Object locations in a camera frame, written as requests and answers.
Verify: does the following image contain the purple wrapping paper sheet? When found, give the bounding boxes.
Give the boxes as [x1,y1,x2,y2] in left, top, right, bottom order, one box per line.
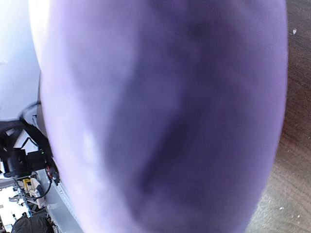
[29,0,288,233]

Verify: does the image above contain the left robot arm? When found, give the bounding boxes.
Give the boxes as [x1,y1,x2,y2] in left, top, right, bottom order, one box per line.
[0,101,51,159]

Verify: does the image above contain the front aluminium rail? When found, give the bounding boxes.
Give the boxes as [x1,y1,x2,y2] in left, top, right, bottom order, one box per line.
[45,182,83,233]

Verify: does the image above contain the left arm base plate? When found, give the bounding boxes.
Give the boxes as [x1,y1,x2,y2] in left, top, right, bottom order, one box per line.
[0,146,60,185]

